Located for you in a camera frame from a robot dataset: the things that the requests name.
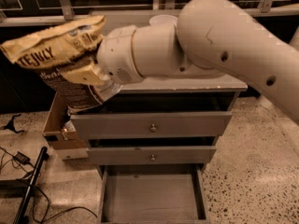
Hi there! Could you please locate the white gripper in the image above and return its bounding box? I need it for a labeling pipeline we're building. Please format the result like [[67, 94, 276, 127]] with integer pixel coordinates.
[[59, 25, 144, 86]]

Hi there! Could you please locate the brown chip bag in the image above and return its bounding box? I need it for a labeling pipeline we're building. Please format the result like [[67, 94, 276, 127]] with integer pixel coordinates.
[[1, 16, 121, 113]]

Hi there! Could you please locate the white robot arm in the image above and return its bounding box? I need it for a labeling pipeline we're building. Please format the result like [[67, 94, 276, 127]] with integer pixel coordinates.
[[61, 0, 299, 121]]

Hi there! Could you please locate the grey top drawer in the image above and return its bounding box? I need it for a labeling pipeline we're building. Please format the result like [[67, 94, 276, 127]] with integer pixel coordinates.
[[71, 93, 233, 140]]

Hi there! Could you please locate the grey drawer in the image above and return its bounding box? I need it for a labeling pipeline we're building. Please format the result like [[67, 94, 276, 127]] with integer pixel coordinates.
[[87, 137, 216, 165], [98, 164, 211, 224], [71, 93, 233, 140]]

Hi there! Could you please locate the grey middle drawer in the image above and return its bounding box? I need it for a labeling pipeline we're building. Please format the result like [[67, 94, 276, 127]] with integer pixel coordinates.
[[87, 137, 216, 165]]

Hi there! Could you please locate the grey drawer cabinet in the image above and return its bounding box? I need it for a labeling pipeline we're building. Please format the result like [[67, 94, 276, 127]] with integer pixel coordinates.
[[69, 8, 250, 224]]

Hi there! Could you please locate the grey bottom drawer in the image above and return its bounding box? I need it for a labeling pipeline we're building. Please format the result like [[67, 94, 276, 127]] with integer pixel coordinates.
[[98, 164, 211, 224]]

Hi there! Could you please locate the cardboard box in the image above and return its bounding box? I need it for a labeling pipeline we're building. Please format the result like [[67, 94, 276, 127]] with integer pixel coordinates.
[[43, 93, 87, 150]]

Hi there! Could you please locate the metal window railing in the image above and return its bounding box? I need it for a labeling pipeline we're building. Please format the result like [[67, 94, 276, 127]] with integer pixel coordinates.
[[0, 0, 299, 28]]

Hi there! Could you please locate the white ceramic bowl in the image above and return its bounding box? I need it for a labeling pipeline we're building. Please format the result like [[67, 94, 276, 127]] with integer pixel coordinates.
[[149, 15, 178, 26]]

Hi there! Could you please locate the black power adapter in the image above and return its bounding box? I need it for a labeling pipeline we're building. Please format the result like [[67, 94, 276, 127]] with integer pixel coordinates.
[[13, 152, 30, 164]]

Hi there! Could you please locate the black pole on floor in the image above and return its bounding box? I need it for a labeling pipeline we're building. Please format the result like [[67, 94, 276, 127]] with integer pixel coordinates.
[[13, 147, 49, 224]]

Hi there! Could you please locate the black bracket on floor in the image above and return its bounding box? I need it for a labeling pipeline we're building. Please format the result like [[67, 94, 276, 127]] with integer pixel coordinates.
[[0, 114, 25, 133]]

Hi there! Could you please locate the black floor cable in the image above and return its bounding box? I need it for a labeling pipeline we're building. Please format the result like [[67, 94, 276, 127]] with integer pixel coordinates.
[[0, 146, 99, 224]]

